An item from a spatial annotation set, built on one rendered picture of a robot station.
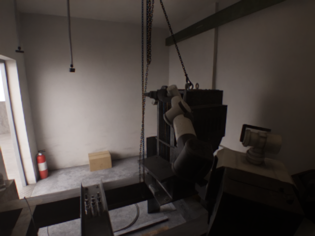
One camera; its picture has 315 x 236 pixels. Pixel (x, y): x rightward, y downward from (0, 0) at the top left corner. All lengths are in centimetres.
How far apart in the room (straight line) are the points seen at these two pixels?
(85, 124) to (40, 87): 105
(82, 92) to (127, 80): 92
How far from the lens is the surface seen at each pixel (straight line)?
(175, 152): 157
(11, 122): 325
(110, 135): 368
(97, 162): 347
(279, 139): 64
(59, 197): 185
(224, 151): 68
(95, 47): 357
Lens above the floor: 167
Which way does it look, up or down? 12 degrees down
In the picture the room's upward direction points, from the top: straight up
